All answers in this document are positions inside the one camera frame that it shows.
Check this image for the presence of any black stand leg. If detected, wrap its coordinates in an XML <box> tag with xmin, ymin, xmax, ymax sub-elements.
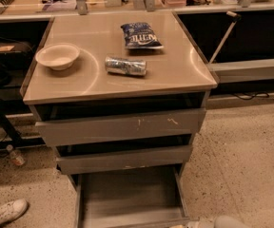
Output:
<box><xmin>0</xmin><ymin>110</ymin><xmax>22</xmax><ymax>145</ymax></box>

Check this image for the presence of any white stick black handle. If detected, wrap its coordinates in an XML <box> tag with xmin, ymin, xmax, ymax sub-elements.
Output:
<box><xmin>209</xmin><ymin>10</ymin><xmax>242</xmax><ymax>64</ymax></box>

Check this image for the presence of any grey drawer cabinet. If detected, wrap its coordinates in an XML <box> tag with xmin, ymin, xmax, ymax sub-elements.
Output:
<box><xmin>21</xmin><ymin>11</ymin><xmax>217</xmax><ymax>228</ymax></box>

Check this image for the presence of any white bowl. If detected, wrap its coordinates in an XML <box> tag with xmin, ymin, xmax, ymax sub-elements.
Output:
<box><xmin>35</xmin><ymin>43</ymin><xmax>80</xmax><ymax>70</ymax></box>

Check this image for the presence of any grey bottom drawer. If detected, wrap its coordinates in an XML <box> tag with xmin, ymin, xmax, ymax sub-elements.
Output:
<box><xmin>74</xmin><ymin>165</ymin><xmax>189</xmax><ymax>228</ymax></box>

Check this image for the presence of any black bag on shelf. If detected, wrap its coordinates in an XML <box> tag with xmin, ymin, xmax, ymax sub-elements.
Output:
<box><xmin>0</xmin><ymin>42</ymin><xmax>33</xmax><ymax>69</ymax></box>

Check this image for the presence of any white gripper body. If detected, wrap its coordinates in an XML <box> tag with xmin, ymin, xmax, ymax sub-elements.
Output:
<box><xmin>186</xmin><ymin>220</ymin><xmax>214</xmax><ymax>228</ymax></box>

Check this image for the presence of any grey drawer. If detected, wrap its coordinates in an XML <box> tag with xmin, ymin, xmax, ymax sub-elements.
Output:
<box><xmin>36</xmin><ymin>108</ymin><xmax>206</xmax><ymax>146</ymax></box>
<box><xmin>56</xmin><ymin>145</ymin><xmax>192</xmax><ymax>175</ymax></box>
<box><xmin>74</xmin><ymin>165</ymin><xmax>189</xmax><ymax>228</ymax></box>

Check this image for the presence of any white sneaker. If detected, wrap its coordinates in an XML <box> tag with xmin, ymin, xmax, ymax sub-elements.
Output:
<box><xmin>0</xmin><ymin>199</ymin><xmax>29</xmax><ymax>225</ymax></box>

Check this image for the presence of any plastic water bottle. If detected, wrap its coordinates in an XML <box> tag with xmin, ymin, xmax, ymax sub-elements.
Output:
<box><xmin>6</xmin><ymin>144</ymin><xmax>26</xmax><ymax>166</ymax></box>

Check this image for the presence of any blue chip bag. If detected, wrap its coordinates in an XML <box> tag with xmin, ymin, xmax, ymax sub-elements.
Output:
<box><xmin>121</xmin><ymin>22</ymin><xmax>163</xmax><ymax>49</ymax></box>

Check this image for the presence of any grey middle drawer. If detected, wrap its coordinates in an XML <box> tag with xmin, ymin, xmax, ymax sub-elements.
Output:
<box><xmin>56</xmin><ymin>145</ymin><xmax>192</xmax><ymax>175</ymax></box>

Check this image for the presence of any silver crushed can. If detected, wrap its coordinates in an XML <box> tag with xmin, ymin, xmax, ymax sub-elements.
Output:
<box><xmin>105</xmin><ymin>56</ymin><xmax>147</xmax><ymax>76</ymax></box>

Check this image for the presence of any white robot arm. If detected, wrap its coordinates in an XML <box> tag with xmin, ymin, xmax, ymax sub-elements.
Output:
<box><xmin>186</xmin><ymin>216</ymin><xmax>250</xmax><ymax>228</ymax></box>

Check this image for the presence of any grey top drawer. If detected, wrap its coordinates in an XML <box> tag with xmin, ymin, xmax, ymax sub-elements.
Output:
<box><xmin>36</xmin><ymin>108</ymin><xmax>206</xmax><ymax>146</ymax></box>

